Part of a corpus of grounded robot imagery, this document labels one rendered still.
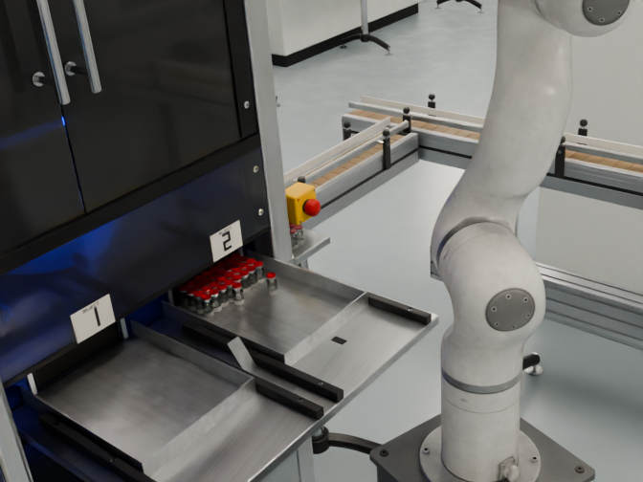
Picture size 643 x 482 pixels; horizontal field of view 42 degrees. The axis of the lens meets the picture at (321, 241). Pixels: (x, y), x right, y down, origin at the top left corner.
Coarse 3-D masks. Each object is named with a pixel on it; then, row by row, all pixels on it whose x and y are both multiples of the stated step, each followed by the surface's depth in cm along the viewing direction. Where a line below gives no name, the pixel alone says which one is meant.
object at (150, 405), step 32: (128, 352) 165; (160, 352) 164; (192, 352) 158; (64, 384) 157; (96, 384) 156; (128, 384) 155; (160, 384) 155; (192, 384) 154; (224, 384) 153; (64, 416) 144; (96, 416) 148; (128, 416) 147; (160, 416) 147; (192, 416) 146; (224, 416) 145; (128, 448) 140; (160, 448) 135
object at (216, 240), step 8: (232, 224) 173; (216, 232) 170; (224, 232) 172; (232, 232) 174; (240, 232) 176; (216, 240) 171; (224, 240) 172; (232, 240) 174; (240, 240) 176; (216, 248) 171; (232, 248) 175; (216, 256) 172
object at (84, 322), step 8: (104, 296) 151; (96, 304) 150; (104, 304) 152; (80, 312) 148; (88, 312) 149; (104, 312) 152; (112, 312) 154; (72, 320) 147; (80, 320) 148; (88, 320) 150; (96, 320) 151; (104, 320) 153; (112, 320) 154; (80, 328) 149; (88, 328) 150; (96, 328) 152; (80, 336) 149; (88, 336) 151
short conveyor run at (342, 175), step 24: (384, 120) 242; (360, 144) 238; (384, 144) 228; (408, 144) 239; (312, 168) 225; (336, 168) 224; (360, 168) 223; (384, 168) 232; (336, 192) 218; (360, 192) 226
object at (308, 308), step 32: (256, 256) 190; (256, 288) 182; (288, 288) 181; (320, 288) 180; (352, 288) 174; (192, 320) 170; (224, 320) 172; (256, 320) 171; (288, 320) 170; (320, 320) 169; (288, 352) 155
